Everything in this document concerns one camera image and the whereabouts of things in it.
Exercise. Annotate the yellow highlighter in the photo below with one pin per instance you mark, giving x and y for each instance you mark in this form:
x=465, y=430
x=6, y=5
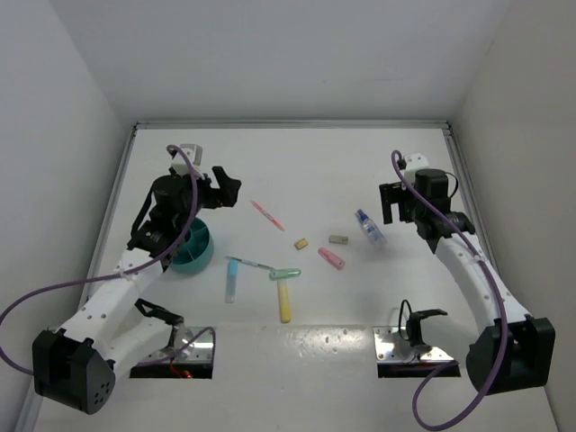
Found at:
x=284, y=302

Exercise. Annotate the clear blue spray bottle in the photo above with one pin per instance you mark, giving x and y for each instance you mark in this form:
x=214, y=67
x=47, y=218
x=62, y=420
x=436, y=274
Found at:
x=370, y=229

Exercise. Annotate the blue highlighter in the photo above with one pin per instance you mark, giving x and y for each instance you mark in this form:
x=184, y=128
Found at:
x=231, y=281

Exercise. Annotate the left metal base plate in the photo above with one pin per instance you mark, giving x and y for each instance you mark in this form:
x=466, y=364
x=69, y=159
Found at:
x=191, y=345

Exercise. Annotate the pink pen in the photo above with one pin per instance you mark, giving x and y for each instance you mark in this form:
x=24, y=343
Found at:
x=268, y=216

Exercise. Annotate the metal base plate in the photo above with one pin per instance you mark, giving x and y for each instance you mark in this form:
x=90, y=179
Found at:
x=391, y=349
x=191, y=345

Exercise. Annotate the beige eraser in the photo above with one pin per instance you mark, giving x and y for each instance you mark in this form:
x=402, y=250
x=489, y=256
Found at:
x=338, y=239

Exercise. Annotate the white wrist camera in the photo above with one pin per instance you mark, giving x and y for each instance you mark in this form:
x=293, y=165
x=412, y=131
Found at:
x=414, y=162
x=185, y=155

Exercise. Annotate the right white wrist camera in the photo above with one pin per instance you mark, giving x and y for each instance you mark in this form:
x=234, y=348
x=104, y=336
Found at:
x=414, y=162

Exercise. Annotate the teal divided round container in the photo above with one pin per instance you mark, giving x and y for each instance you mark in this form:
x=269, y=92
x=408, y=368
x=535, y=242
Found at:
x=197, y=251

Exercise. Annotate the small tan eraser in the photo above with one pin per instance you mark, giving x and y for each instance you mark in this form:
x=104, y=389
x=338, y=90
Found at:
x=301, y=243

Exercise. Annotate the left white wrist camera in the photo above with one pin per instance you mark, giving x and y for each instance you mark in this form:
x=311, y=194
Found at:
x=185, y=155

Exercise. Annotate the green transparent stapler case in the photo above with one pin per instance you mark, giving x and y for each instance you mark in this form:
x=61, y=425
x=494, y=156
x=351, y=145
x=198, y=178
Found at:
x=284, y=274

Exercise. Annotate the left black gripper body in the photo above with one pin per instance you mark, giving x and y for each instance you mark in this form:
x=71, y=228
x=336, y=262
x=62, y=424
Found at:
x=207, y=196

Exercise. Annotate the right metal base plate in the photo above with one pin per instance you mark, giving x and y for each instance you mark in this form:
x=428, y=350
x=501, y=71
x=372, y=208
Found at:
x=391, y=349

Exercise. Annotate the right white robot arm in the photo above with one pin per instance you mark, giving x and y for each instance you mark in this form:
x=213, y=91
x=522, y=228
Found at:
x=514, y=349

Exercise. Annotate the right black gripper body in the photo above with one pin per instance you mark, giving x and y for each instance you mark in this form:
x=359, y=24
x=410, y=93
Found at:
x=395, y=193

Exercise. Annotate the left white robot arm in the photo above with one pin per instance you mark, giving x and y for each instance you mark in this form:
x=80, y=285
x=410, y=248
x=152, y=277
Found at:
x=79, y=363

